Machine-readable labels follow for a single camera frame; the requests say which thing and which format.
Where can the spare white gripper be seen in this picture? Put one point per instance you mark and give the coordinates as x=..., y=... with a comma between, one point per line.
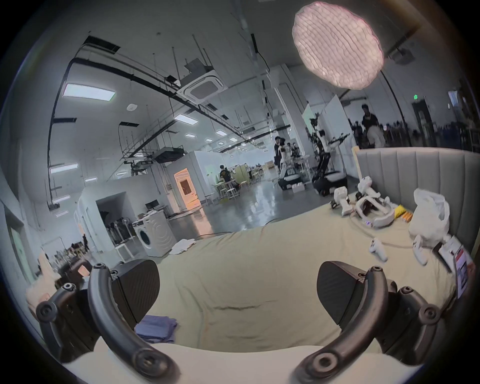
x=341, y=200
x=365, y=187

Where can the yellow small packet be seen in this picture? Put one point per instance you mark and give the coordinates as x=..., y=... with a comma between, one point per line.
x=400, y=212

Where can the black phone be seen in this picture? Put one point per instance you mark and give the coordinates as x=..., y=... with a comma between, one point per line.
x=442, y=257

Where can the round studio lamp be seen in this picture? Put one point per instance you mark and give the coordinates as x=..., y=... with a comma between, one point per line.
x=337, y=45

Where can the white cloth on floor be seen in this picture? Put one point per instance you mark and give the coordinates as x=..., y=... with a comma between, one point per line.
x=182, y=245

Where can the small white table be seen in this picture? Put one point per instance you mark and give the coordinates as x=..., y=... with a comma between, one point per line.
x=125, y=249

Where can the grey padded headboard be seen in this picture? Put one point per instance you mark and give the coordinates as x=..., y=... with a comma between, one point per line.
x=412, y=172

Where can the dark blue garment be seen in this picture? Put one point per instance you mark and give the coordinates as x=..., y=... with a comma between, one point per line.
x=157, y=328

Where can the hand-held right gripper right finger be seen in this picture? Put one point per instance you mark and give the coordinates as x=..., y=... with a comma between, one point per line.
x=375, y=311

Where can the white hand controller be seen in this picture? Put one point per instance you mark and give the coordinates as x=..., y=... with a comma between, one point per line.
x=420, y=251
x=378, y=249

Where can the white plastic bag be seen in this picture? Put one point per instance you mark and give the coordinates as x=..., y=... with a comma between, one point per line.
x=429, y=217

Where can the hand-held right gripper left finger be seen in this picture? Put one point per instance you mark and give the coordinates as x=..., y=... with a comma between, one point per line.
x=112, y=322

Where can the card with red label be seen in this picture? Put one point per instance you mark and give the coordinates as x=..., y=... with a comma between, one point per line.
x=463, y=268

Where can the white headset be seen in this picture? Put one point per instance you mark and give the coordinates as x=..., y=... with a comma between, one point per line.
x=382, y=219

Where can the bed with beige sheet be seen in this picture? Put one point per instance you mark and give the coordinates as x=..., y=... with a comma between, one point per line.
x=262, y=270

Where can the white washing machine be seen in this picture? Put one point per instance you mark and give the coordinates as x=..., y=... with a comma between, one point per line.
x=155, y=234

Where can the black wheeled robot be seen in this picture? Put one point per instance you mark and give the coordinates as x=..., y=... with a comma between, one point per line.
x=324, y=165

